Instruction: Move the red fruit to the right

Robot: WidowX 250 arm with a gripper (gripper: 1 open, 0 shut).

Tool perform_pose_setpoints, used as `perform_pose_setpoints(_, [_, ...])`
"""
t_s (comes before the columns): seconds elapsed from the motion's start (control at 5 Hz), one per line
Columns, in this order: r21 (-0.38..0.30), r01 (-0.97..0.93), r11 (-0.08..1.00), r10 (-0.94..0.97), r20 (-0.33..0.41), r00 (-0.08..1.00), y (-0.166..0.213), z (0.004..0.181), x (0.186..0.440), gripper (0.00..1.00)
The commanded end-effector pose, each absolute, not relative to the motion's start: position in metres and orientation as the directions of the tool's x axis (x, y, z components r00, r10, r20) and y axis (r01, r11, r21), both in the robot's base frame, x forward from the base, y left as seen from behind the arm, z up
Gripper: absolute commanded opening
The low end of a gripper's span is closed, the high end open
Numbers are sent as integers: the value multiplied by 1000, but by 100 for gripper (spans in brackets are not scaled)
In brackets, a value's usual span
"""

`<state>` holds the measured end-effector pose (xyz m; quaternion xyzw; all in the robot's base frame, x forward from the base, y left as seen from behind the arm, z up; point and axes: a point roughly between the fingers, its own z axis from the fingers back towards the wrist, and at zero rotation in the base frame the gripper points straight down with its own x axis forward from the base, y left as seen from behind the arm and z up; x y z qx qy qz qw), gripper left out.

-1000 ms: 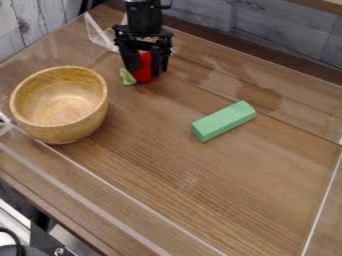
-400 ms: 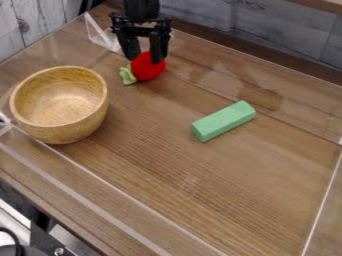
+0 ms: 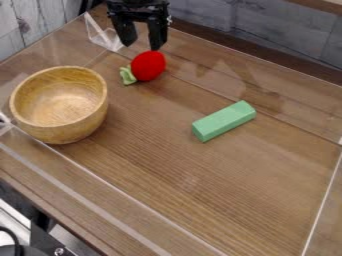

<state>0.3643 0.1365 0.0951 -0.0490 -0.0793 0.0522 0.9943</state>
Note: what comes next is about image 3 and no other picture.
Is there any red plush strawberry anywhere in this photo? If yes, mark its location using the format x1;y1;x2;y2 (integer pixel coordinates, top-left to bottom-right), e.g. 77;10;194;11
119;51;166;85

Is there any clear acrylic corner bracket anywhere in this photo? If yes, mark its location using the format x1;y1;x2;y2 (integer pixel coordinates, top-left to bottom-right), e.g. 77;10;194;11
84;12;124;52

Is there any black metal bracket with screw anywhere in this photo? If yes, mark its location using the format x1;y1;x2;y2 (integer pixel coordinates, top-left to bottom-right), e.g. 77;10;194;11
29;224;77;256

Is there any green rectangular block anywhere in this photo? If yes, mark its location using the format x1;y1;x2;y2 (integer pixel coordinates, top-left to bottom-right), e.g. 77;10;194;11
192;100;257;143

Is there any wooden bowl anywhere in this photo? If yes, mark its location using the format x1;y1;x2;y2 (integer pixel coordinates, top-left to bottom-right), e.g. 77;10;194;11
9;66;108;144

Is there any black cable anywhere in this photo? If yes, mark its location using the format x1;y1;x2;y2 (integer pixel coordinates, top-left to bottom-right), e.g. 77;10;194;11
0;226;24;256

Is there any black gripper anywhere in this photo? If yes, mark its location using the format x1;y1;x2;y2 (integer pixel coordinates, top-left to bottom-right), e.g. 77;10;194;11
106;0;171;51

